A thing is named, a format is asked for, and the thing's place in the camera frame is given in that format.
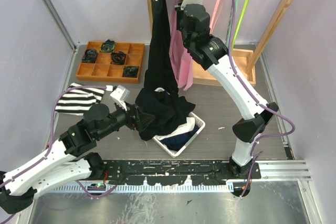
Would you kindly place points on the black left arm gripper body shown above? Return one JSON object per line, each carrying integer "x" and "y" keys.
{"x": 132, "y": 121}

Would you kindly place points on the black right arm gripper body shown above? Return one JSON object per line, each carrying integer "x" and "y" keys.
{"x": 179, "y": 17}

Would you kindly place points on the plain black t shirt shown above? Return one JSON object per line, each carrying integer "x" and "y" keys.
{"x": 170, "y": 111}

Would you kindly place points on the pink hanger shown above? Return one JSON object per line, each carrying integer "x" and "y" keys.
{"x": 215, "y": 14}

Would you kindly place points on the navy blue t shirt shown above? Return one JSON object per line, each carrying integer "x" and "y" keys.
{"x": 176, "y": 142}

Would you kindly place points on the white t shirt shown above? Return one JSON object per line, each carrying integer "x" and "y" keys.
{"x": 181, "y": 129}

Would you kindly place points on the lime green hanger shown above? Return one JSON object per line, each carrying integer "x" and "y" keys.
{"x": 240, "y": 20}

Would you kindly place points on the mint green hanger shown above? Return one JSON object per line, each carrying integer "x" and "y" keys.
{"x": 231, "y": 21}

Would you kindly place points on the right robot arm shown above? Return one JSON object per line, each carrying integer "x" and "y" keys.
{"x": 212, "y": 54}

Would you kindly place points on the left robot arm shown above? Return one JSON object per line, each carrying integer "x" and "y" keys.
{"x": 67, "y": 159}

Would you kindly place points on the pink t shirt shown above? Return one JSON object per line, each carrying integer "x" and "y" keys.
{"x": 181, "y": 61}

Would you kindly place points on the black printed t shirt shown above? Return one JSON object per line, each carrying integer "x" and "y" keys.
{"x": 160, "y": 73}

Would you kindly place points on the rolled dark sock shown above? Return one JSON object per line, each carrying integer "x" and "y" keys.
{"x": 108, "y": 46}
{"x": 90, "y": 56}
{"x": 118, "y": 58}
{"x": 130, "y": 71}

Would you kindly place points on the orange wooden compartment tray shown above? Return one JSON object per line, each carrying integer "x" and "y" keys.
{"x": 103, "y": 70}

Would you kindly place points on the white perforated plastic basket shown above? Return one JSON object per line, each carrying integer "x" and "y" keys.
{"x": 199, "y": 122}

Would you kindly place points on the black white striped cloth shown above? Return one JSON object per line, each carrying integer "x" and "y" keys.
{"x": 78, "y": 100}

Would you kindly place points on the wooden clothes rack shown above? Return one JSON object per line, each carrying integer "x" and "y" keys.
{"x": 246, "y": 60}

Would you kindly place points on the grey slotted cable duct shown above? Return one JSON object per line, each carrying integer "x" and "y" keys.
{"x": 186, "y": 188}

